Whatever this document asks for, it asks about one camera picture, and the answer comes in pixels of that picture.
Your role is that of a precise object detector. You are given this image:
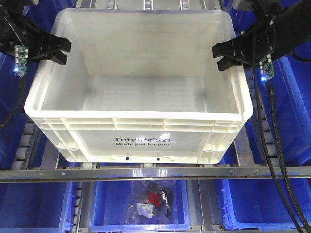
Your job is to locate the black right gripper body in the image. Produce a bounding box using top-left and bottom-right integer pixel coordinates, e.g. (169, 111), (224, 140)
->
(242, 9), (292, 65)

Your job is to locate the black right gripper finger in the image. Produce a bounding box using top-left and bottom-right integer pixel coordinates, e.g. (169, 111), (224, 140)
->
(217, 57), (250, 71)
(212, 34), (253, 59)

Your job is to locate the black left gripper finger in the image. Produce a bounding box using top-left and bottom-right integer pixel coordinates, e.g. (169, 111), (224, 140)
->
(36, 31), (71, 53)
(27, 51), (67, 65)

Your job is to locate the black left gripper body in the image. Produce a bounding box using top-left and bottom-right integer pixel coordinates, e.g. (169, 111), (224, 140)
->
(0, 4), (46, 62)

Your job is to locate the white plastic Totelife crate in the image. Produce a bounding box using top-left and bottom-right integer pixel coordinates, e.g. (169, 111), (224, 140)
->
(24, 8), (253, 164)

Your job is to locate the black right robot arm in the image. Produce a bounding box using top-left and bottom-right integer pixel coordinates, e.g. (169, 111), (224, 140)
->
(212, 0), (311, 71)

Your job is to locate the left green circuit board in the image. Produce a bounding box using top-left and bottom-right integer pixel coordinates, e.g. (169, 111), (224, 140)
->
(14, 45), (28, 77)

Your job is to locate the green circuit board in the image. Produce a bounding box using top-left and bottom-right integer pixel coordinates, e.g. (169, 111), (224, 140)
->
(14, 45), (28, 77)
(259, 53), (275, 83)

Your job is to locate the blue storage bin left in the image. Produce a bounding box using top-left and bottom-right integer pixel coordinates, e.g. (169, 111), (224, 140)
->
(0, 0), (76, 170)

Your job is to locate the blue storage bin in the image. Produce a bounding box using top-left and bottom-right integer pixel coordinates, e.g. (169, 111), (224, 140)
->
(223, 0), (311, 168)
(0, 0), (76, 170)

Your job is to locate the blue storage bin right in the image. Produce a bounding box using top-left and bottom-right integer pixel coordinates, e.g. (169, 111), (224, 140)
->
(223, 0), (311, 168)

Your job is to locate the right roller track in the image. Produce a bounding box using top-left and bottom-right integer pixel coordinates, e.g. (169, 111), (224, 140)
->
(245, 68), (279, 167)

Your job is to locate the roller track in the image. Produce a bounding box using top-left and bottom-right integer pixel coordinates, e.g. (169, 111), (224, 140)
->
(245, 68), (279, 167)
(70, 182), (85, 233)
(11, 121), (42, 170)

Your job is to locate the blue bin lower right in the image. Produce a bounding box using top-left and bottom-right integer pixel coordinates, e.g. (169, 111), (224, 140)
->
(215, 178), (311, 232)

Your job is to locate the blue bin lower middle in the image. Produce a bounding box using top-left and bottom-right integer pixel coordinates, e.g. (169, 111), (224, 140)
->
(89, 180), (190, 233)

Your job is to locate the blue bin lower left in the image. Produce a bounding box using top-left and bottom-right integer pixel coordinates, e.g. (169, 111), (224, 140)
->
(0, 182), (77, 233)

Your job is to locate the plastic bag of parts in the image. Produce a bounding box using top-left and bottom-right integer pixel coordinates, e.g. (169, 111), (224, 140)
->
(125, 180), (176, 225)

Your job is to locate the lower left roller track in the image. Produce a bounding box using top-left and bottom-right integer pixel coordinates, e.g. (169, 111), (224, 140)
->
(70, 182), (85, 233)

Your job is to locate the left black cable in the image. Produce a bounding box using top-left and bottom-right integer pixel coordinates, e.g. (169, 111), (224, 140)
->
(0, 75), (27, 129)

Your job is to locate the steel shelf front rail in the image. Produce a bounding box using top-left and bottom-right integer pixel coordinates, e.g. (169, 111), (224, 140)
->
(0, 166), (311, 183)

